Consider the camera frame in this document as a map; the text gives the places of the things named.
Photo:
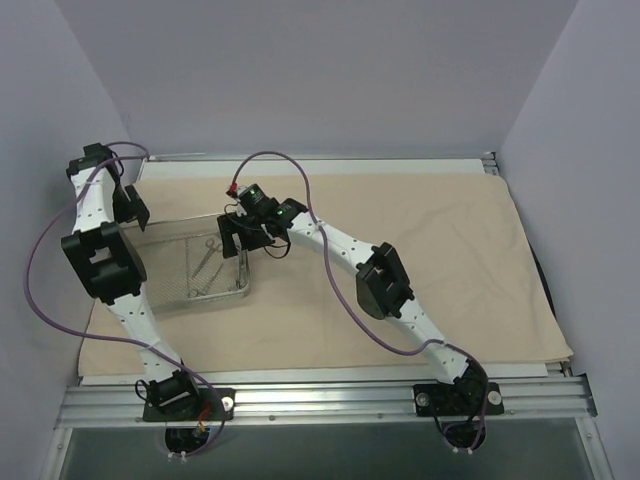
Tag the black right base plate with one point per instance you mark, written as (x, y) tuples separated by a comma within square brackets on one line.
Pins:
[(461, 400)]

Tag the steel surgical scissors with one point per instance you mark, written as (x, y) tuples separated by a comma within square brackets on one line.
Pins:
[(212, 247)]

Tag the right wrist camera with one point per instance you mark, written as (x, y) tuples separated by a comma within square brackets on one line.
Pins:
[(255, 202)]

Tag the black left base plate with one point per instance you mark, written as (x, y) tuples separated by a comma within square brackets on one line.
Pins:
[(188, 408)]

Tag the wire mesh instrument tray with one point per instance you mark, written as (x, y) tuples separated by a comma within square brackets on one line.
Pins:
[(186, 270)]

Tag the aluminium table edge rail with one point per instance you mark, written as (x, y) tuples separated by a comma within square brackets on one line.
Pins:
[(490, 164)]

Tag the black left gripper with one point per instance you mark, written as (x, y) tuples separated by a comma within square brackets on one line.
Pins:
[(137, 212)]

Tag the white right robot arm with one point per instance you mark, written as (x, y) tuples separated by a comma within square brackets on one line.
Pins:
[(382, 284)]

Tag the aluminium front rail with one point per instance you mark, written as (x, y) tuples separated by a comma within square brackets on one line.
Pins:
[(330, 403)]

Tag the steel forceps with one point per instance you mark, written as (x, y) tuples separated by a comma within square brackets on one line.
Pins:
[(241, 281)]

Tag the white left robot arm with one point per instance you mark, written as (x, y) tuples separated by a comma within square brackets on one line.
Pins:
[(112, 272)]

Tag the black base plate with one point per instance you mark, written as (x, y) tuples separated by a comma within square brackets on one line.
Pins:
[(461, 400), (188, 408)]

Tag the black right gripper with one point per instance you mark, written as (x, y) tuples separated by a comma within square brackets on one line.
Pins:
[(230, 232)]

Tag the beige cloth wrap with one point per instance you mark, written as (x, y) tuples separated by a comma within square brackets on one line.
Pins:
[(281, 272)]

